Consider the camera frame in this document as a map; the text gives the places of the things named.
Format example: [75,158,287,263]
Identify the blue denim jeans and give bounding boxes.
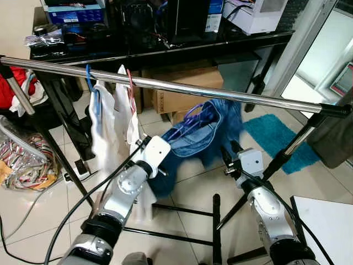
[147,99,244,199]

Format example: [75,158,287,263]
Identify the purple plastic hanger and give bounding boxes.
[164,103,220,142]

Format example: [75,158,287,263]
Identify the pink plastic hanger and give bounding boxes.
[125,67,138,118]

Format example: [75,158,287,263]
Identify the blue plastic hanger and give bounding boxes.
[85,63,104,118]

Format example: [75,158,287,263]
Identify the teal floor mat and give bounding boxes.
[243,113,322,175]

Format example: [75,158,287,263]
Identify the plain white polo shirt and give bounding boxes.
[113,65,157,222]

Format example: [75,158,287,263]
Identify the silver black clothes rack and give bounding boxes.
[0,55,352,265]

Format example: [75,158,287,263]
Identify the white polo plaid cuffs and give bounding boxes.
[87,81,125,173]

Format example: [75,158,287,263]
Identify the small printed cardboard box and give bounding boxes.
[136,71,161,115]

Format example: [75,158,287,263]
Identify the white power strip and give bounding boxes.
[63,165,93,183]

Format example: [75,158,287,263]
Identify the brown cardboard box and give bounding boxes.
[151,66,224,115]

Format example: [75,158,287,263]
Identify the grey robot leg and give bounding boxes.
[122,252,153,265]

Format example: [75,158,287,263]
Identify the dark grey curtain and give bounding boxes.
[306,88,353,169]

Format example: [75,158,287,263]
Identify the white folding table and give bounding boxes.
[290,195,353,265]

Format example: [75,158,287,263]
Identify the glass sliding door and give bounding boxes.
[264,0,353,120]

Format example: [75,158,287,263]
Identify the clear bag of colourful cloth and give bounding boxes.
[0,118,60,192]

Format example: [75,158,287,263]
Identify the white crumpled cloth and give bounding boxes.
[10,75,46,118]

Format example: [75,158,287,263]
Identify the red cloth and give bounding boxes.
[0,66,37,109]

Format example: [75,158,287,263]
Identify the blue white printed carton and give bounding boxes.
[43,0,106,26]

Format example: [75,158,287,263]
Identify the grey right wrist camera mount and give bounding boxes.
[237,147,265,178]

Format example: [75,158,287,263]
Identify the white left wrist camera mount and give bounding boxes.
[140,135,172,165]

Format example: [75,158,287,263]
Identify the black floor cable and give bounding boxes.
[0,214,46,265]

